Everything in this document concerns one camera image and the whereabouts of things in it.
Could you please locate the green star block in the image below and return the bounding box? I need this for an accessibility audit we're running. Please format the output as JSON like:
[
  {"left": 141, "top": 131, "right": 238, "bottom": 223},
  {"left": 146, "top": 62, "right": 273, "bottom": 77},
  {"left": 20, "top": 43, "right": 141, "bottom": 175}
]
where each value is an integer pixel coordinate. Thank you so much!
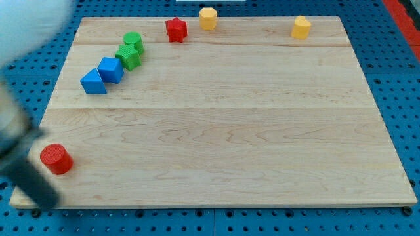
[{"left": 115, "top": 44, "right": 142, "bottom": 71}]

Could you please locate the red star block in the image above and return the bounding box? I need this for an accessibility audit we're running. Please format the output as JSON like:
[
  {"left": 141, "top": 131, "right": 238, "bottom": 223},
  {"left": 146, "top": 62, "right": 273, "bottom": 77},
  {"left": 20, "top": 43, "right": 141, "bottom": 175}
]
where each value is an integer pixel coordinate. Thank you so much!
[{"left": 165, "top": 17, "right": 188, "bottom": 43}]

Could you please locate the yellow hexagon block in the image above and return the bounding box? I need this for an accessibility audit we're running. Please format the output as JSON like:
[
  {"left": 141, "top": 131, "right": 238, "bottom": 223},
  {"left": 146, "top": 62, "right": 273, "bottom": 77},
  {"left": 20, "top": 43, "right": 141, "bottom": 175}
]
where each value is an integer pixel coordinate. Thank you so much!
[{"left": 199, "top": 7, "right": 217, "bottom": 30}]

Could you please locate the yellow heart block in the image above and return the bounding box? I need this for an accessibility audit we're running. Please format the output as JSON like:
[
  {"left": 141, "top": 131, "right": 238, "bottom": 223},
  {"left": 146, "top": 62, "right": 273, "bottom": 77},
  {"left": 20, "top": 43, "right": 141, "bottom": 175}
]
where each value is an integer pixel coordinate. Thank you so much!
[{"left": 291, "top": 16, "right": 312, "bottom": 39}]

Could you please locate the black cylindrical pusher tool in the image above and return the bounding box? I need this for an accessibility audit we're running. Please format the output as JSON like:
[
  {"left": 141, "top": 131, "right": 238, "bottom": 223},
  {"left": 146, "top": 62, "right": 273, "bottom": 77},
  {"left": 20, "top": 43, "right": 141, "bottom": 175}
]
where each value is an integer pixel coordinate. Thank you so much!
[{"left": 1, "top": 129, "right": 60, "bottom": 209}]

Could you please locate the green cylinder block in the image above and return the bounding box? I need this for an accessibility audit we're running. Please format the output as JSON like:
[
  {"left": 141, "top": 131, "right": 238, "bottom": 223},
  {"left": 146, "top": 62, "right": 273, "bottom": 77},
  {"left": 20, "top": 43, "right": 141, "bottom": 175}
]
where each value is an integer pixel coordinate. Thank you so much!
[{"left": 123, "top": 31, "right": 144, "bottom": 55}]

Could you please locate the red cylinder block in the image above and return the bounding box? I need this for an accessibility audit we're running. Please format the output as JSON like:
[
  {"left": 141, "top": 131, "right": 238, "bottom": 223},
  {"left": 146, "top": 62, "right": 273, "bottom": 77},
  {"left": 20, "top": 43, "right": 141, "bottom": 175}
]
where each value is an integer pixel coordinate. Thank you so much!
[{"left": 40, "top": 144, "right": 74, "bottom": 175}]

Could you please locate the blue triangular prism block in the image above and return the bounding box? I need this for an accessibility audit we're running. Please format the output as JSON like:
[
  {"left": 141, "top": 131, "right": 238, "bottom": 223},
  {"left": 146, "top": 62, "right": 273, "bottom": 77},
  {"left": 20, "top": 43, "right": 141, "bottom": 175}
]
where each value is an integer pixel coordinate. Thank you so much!
[{"left": 80, "top": 68, "right": 107, "bottom": 94}]

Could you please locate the wooden board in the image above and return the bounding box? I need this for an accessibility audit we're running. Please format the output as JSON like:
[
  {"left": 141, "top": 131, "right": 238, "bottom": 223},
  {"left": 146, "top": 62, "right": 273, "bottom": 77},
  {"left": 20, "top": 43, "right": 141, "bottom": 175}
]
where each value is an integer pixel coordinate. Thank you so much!
[{"left": 28, "top": 16, "right": 417, "bottom": 209}]

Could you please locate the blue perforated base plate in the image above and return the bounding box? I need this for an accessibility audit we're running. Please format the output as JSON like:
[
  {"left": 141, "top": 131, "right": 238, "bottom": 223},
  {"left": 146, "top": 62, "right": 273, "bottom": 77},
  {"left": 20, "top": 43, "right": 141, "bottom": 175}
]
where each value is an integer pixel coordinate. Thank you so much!
[{"left": 1, "top": 0, "right": 419, "bottom": 235}]

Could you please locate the blue cube block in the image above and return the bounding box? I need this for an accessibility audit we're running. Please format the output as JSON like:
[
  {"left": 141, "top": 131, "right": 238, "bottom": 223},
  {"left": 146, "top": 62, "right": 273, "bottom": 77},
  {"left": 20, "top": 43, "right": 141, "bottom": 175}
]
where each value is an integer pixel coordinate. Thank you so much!
[{"left": 97, "top": 57, "right": 124, "bottom": 84}]

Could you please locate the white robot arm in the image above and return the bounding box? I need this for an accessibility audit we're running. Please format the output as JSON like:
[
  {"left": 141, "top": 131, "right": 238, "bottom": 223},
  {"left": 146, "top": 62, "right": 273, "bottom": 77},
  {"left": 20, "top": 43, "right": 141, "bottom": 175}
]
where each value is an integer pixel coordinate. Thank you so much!
[{"left": 1, "top": 0, "right": 74, "bottom": 153}]

